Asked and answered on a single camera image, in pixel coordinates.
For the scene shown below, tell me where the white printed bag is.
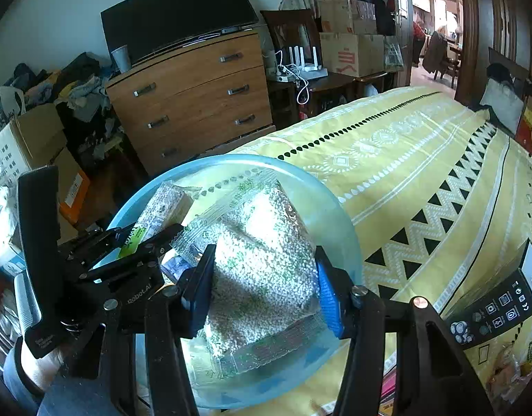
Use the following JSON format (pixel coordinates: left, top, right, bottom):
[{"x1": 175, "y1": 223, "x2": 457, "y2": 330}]
[{"x1": 0, "y1": 86, "x2": 27, "y2": 140}]

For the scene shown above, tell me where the grey white cushion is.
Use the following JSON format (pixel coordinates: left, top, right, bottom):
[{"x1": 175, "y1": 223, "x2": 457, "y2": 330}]
[{"x1": 478, "y1": 76, "x2": 525, "y2": 136}]

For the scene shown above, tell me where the chair with dark jacket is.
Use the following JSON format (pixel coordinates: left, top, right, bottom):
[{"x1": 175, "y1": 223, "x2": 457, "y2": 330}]
[{"x1": 422, "y1": 30, "x2": 463, "y2": 82}]

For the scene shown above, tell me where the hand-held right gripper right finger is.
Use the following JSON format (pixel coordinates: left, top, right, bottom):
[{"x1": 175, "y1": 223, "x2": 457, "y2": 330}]
[{"x1": 315, "y1": 246, "x2": 494, "y2": 416}]

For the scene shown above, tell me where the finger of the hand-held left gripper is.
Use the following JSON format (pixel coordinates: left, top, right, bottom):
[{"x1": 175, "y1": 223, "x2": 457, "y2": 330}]
[
  {"x1": 81, "y1": 223, "x2": 187, "y2": 285},
  {"x1": 68, "y1": 226, "x2": 129, "y2": 268}
]

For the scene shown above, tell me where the large cardboard box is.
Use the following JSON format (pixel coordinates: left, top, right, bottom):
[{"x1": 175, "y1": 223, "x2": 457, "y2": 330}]
[{"x1": 0, "y1": 103, "x2": 69, "y2": 196}]

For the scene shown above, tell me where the red print cardboard box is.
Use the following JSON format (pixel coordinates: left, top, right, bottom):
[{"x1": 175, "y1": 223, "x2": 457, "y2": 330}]
[{"x1": 319, "y1": 32, "x2": 386, "y2": 78}]

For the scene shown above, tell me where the small clear green label packet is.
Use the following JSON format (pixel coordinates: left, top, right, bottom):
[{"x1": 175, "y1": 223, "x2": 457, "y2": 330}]
[{"x1": 121, "y1": 181, "x2": 194, "y2": 257}]

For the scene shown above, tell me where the black box with icons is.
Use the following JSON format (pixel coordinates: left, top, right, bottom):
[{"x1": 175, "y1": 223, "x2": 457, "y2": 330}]
[{"x1": 439, "y1": 238, "x2": 532, "y2": 353}]

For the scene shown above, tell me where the dark wooden side table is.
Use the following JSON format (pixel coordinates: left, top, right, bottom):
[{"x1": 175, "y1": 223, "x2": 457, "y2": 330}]
[{"x1": 266, "y1": 71, "x2": 359, "y2": 123}]

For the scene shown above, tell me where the orange cardboard box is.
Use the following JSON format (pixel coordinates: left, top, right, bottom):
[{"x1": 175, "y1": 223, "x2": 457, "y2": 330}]
[{"x1": 57, "y1": 147, "x2": 92, "y2": 227}]

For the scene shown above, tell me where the white router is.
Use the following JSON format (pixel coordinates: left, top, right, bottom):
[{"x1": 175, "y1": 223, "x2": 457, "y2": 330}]
[{"x1": 272, "y1": 44, "x2": 330, "y2": 84}]

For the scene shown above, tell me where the blue plastic basin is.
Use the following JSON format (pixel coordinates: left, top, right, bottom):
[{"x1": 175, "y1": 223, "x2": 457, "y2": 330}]
[{"x1": 93, "y1": 154, "x2": 364, "y2": 410}]

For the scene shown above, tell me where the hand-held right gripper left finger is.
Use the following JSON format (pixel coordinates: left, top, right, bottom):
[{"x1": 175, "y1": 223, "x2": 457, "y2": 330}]
[{"x1": 69, "y1": 244, "x2": 217, "y2": 416}]

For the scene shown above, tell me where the black television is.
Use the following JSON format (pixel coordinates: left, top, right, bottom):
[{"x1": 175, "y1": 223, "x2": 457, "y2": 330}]
[{"x1": 100, "y1": 0, "x2": 261, "y2": 67}]

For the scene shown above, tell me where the dark wooden chair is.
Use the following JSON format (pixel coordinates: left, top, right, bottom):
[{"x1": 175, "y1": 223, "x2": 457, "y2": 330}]
[{"x1": 260, "y1": 9, "x2": 324, "y2": 72}]

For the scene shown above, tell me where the plain cardboard box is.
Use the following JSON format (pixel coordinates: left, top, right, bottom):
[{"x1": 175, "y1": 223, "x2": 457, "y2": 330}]
[{"x1": 317, "y1": 0, "x2": 378, "y2": 35}]

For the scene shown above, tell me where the large clear puffed rice packet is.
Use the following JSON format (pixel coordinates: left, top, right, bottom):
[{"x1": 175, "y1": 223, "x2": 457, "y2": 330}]
[{"x1": 171, "y1": 177, "x2": 333, "y2": 374}]

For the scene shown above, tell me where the small blue purple packet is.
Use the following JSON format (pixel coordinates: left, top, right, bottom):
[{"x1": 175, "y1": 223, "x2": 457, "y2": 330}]
[{"x1": 161, "y1": 252, "x2": 195, "y2": 280}]

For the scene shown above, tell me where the white cup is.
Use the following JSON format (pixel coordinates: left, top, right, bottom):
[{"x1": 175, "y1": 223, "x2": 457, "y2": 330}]
[{"x1": 111, "y1": 44, "x2": 132, "y2": 74}]

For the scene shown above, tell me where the person's left forearm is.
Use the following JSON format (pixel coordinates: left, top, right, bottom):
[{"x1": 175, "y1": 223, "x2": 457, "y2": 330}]
[{"x1": 3, "y1": 337, "x2": 74, "y2": 416}]

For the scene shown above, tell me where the yellow patterned bedspread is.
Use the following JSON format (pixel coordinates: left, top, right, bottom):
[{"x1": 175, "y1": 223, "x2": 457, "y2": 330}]
[{"x1": 197, "y1": 86, "x2": 532, "y2": 416}]

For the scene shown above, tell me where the pile of clothes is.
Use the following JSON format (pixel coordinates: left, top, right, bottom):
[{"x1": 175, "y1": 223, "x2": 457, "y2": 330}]
[{"x1": 9, "y1": 51, "x2": 121, "y2": 152}]

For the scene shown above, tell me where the wooden chest of drawers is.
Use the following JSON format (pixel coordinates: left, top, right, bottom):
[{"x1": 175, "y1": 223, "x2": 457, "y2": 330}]
[{"x1": 105, "y1": 29, "x2": 274, "y2": 178}]

